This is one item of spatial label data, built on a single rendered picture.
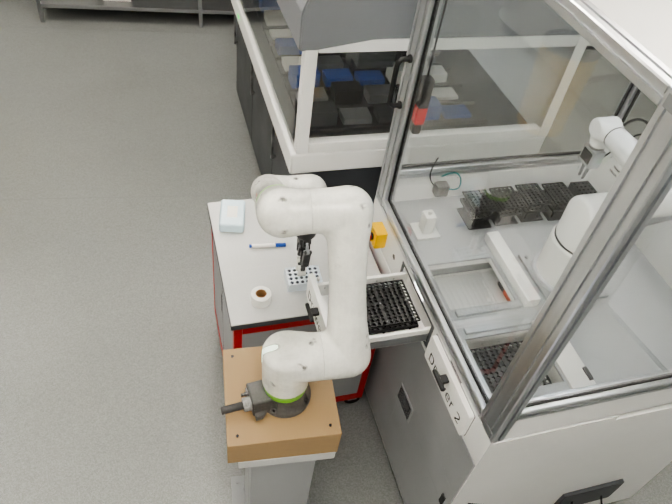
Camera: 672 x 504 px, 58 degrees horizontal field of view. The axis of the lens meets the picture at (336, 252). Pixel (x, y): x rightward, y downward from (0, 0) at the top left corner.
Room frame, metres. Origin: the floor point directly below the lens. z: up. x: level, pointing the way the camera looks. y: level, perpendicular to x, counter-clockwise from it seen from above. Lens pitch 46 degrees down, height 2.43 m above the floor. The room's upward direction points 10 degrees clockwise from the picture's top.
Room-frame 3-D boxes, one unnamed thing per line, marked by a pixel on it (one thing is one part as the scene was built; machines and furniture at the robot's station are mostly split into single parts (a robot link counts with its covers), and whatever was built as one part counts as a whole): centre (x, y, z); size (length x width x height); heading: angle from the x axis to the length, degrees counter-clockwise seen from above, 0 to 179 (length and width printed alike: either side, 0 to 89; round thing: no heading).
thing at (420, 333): (1.31, -0.18, 0.86); 0.40 x 0.26 x 0.06; 112
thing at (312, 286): (1.23, 0.01, 0.87); 0.29 x 0.02 x 0.11; 22
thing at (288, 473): (0.93, 0.08, 0.38); 0.30 x 0.30 x 0.76; 17
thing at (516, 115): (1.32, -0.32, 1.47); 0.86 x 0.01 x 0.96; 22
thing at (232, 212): (1.71, 0.42, 0.78); 0.15 x 0.10 x 0.04; 10
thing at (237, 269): (1.61, 0.15, 0.38); 0.62 x 0.58 x 0.76; 22
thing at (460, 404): (1.06, -0.40, 0.87); 0.29 x 0.02 x 0.11; 22
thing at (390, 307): (1.30, -0.17, 0.87); 0.22 x 0.18 x 0.06; 112
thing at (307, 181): (1.46, 0.12, 1.17); 0.13 x 0.11 x 0.14; 105
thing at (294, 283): (1.46, 0.10, 0.78); 0.12 x 0.08 x 0.04; 110
